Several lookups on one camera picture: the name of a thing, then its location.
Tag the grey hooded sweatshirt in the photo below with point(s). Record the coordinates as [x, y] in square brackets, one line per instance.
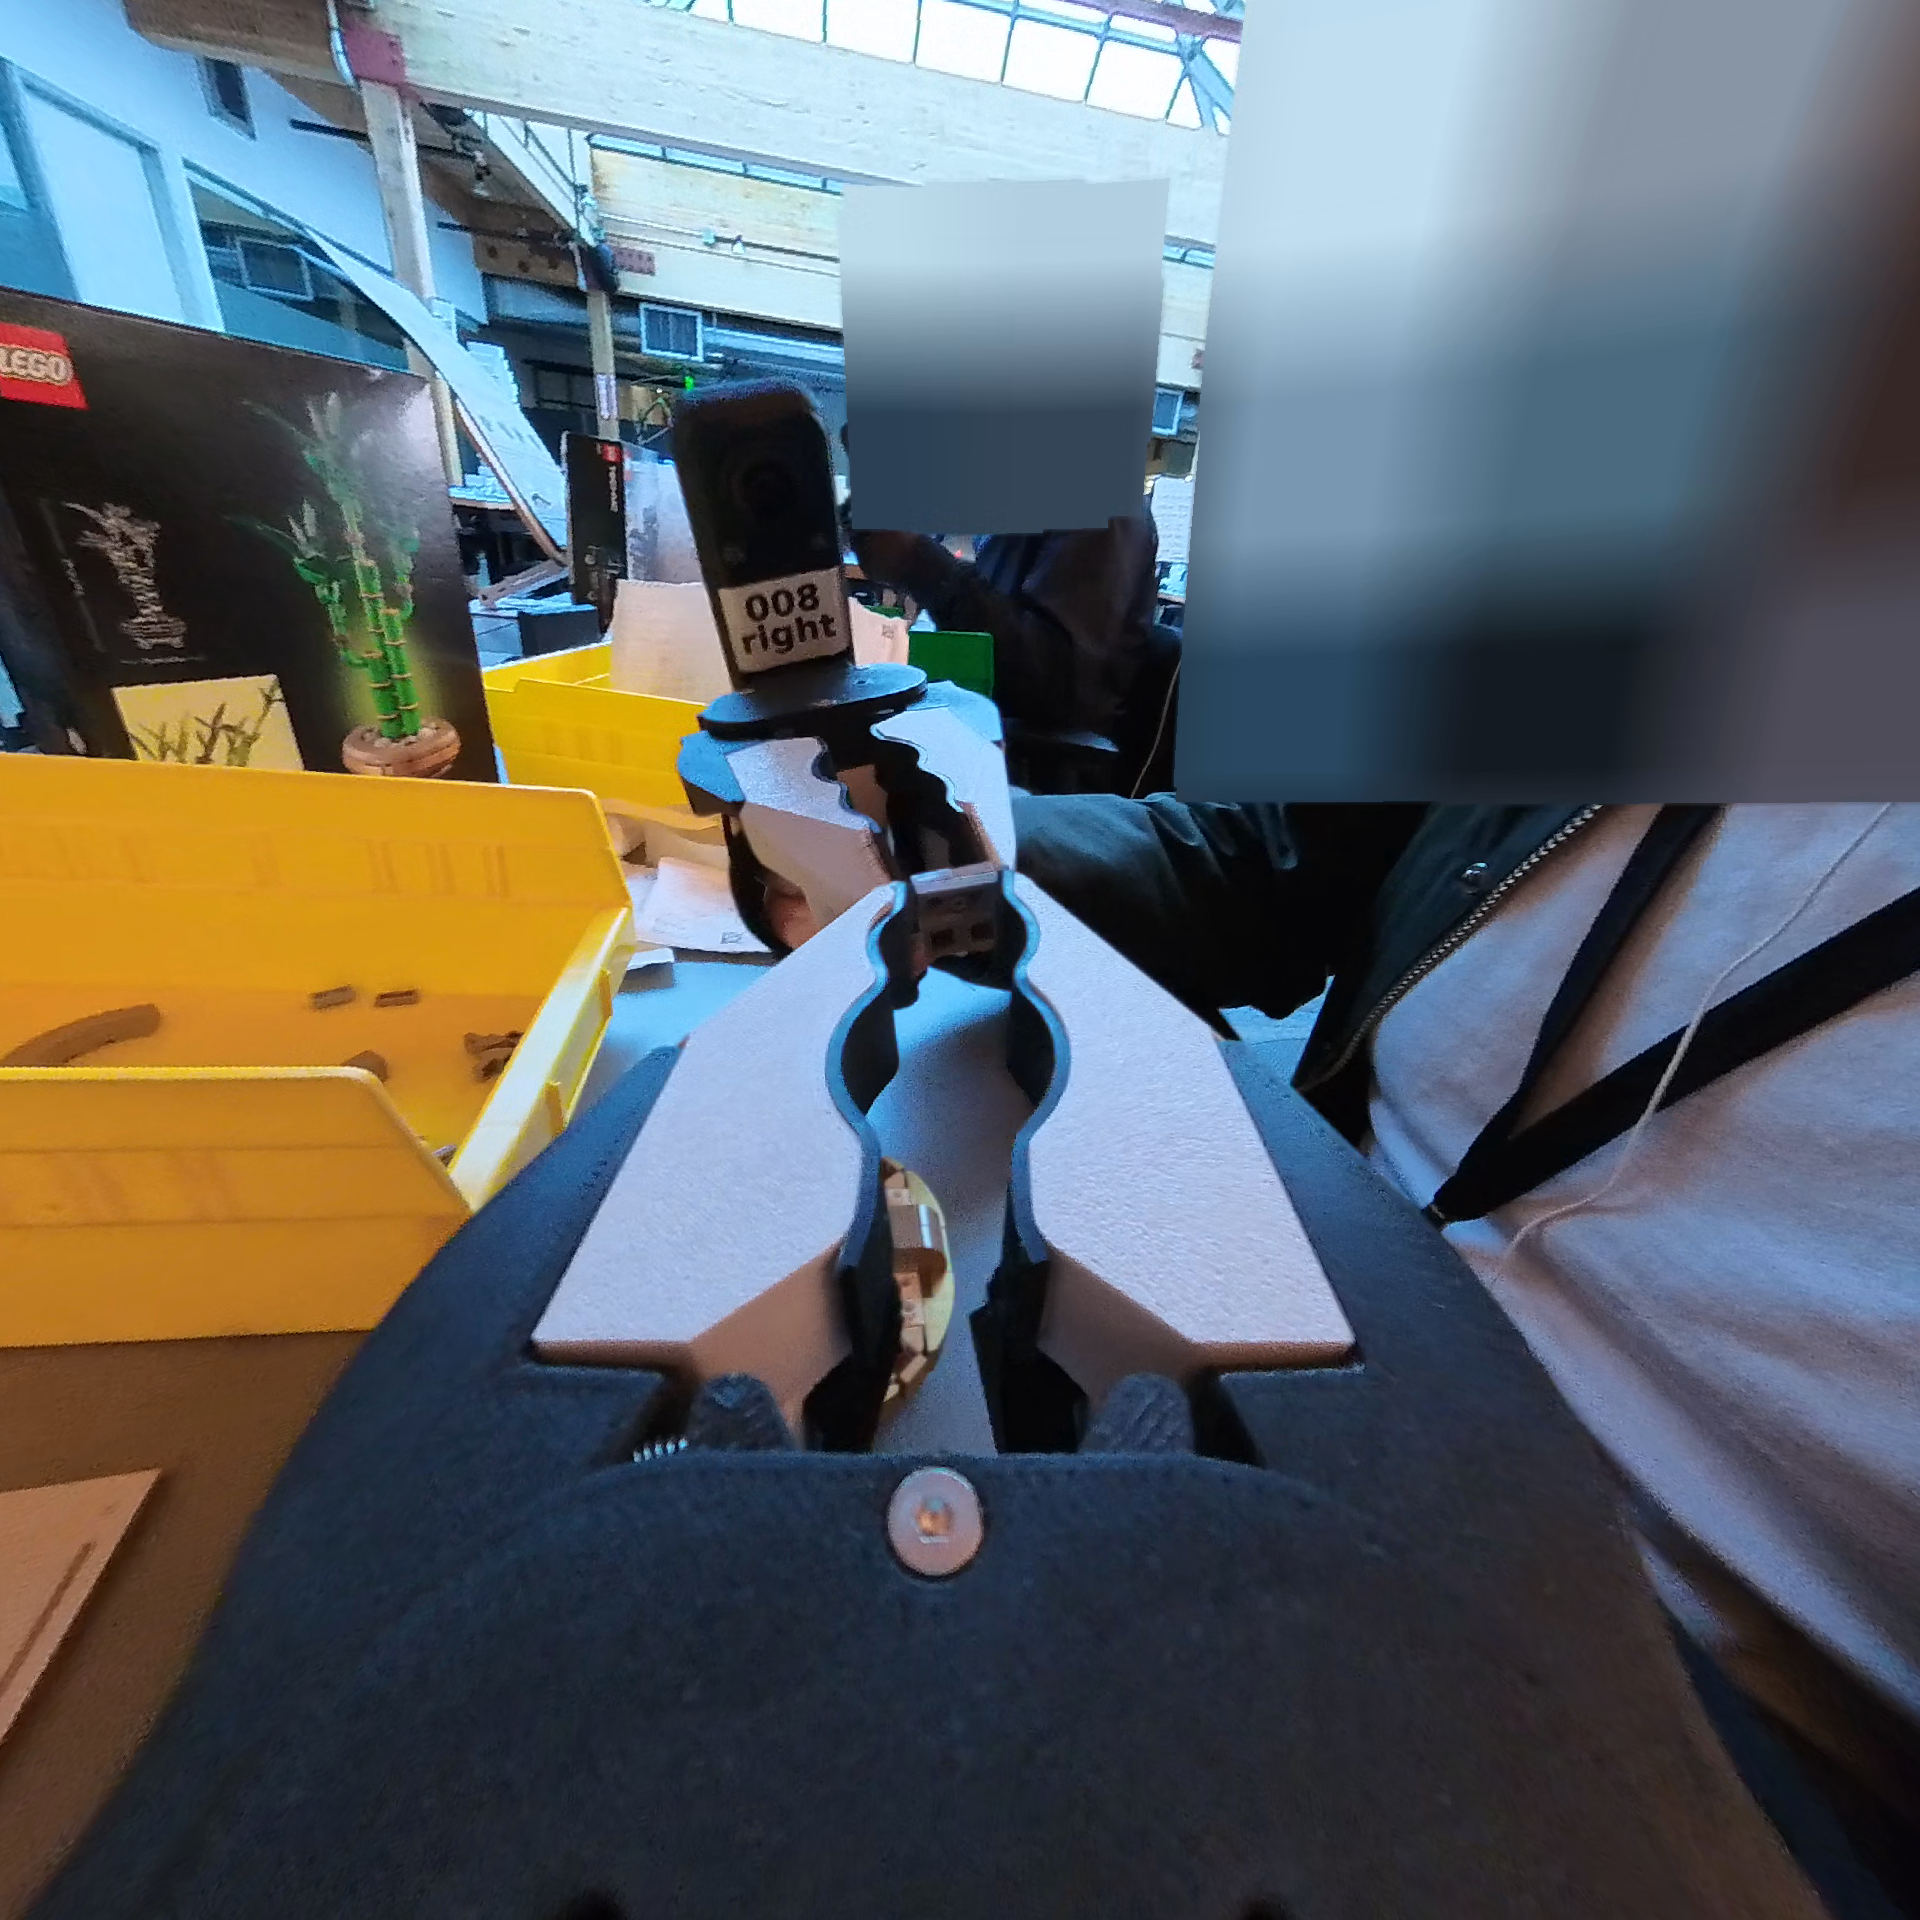
[1725, 1275]

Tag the black bamboo toy set box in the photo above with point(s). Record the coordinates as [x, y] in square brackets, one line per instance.
[225, 495]

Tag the yellow plastic bin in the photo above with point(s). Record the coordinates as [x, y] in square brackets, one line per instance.
[299, 900]
[585, 720]

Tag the flat cardboard sheet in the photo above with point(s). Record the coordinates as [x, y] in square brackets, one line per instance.
[61, 1576]

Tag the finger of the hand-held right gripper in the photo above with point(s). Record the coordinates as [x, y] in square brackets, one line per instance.
[967, 763]
[795, 839]

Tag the green box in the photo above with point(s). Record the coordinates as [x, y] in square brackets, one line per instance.
[953, 664]

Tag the person's right forearm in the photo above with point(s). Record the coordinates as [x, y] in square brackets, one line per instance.
[1185, 900]

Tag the dark green jacket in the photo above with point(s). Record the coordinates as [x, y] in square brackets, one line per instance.
[1425, 900]

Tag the brown cardboard box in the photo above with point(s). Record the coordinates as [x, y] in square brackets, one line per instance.
[669, 644]

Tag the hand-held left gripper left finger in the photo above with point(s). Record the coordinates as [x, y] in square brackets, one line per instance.
[721, 1184]

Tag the tan toy brick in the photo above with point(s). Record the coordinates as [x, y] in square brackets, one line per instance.
[957, 907]

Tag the round toy brick model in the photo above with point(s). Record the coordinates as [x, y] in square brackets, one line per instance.
[915, 1275]

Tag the scattered loose toy bricks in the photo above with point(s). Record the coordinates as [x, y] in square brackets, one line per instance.
[90, 1031]

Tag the small black carton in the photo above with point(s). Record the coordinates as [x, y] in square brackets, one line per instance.
[599, 523]

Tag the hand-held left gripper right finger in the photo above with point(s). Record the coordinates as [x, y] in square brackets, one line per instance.
[1185, 1184]

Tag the person's right hand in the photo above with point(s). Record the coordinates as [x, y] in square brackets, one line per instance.
[795, 912]

